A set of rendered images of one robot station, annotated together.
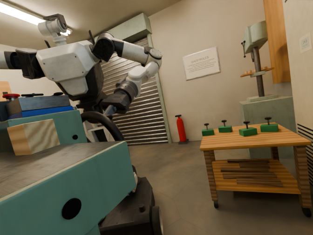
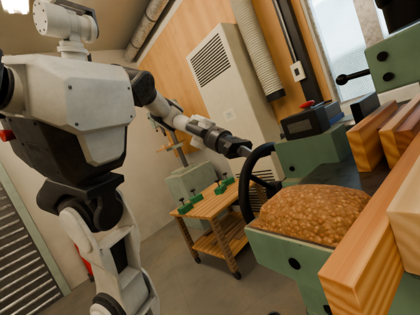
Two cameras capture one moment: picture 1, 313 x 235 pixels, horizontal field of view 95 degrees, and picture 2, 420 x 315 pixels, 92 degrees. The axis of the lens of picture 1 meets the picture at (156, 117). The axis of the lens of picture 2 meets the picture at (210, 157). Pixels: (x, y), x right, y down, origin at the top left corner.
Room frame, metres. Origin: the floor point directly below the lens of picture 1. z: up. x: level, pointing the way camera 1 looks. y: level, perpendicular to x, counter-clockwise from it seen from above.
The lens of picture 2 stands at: (0.36, 0.80, 1.04)
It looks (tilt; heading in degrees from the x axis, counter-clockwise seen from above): 7 degrees down; 297
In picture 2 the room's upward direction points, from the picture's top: 23 degrees counter-clockwise
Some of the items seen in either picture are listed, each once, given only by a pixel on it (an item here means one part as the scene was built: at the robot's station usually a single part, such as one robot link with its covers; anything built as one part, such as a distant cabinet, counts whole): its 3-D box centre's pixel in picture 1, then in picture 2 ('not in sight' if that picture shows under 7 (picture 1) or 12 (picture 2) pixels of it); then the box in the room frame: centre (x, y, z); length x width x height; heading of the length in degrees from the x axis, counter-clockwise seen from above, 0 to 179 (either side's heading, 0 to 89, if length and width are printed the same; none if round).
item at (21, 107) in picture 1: (33, 106); (307, 118); (0.35, 0.29, 0.99); 0.13 x 0.11 x 0.06; 59
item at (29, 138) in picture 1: (34, 136); not in sight; (0.23, 0.20, 0.92); 0.05 x 0.04 x 0.04; 66
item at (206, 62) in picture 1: (200, 64); not in sight; (2.79, -1.02, 1.48); 0.64 x 0.02 x 0.46; 66
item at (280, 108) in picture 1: (261, 93); (185, 163); (1.82, -1.37, 0.79); 0.62 x 0.48 x 1.58; 154
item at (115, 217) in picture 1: (125, 195); not in sight; (1.20, 0.40, 0.19); 0.64 x 0.52 x 0.33; 179
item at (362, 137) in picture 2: not in sight; (379, 132); (0.26, 0.37, 0.93); 0.19 x 0.02 x 0.07; 59
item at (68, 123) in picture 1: (41, 135); (320, 147); (0.35, 0.28, 0.91); 0.15 x 0.14 x 0.09; 59
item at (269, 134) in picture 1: (244, 156); (224, 215); (1.21, -0.69, 0.32); 0.66 x 0.57 x 0.64; 67
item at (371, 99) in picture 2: not in sight; (352, 124); (0.28, 0.32, 0.95); 0.09 x 0.07 x 0.09; 59
